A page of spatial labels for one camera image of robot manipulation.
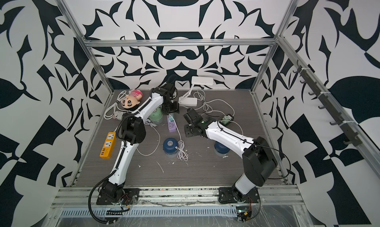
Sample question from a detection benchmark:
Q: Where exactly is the purple power strip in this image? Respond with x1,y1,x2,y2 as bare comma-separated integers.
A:
167,113,177,133

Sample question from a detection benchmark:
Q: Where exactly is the green meat grinder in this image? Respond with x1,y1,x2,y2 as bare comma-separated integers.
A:
149,107,163,125

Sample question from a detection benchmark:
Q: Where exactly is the green charger plug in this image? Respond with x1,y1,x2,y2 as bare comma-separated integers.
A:
221,115,234,124

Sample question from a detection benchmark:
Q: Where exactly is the black power strip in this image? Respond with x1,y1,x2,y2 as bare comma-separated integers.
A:
220,114,234,126

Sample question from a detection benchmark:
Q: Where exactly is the blue meat grinder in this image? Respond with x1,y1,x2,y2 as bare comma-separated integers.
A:
214,142,230,157
163,138,179,157

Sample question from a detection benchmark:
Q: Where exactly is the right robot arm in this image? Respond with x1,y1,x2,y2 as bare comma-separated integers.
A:
184,108,281,204

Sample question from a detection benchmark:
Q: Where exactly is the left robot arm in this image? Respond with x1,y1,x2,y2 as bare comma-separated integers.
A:
94,83,179,205

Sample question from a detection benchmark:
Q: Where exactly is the white desk lamp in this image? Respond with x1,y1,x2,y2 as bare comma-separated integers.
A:
177,76,214,106

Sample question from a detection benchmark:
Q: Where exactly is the cartoon head toy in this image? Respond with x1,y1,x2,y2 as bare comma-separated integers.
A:
121,90,143,111

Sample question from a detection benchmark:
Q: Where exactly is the yellow power strip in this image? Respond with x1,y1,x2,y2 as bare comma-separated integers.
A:
100,132,117,159

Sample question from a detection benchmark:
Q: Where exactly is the wall hook rack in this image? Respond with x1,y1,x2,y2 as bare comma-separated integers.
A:
295,61,363,147

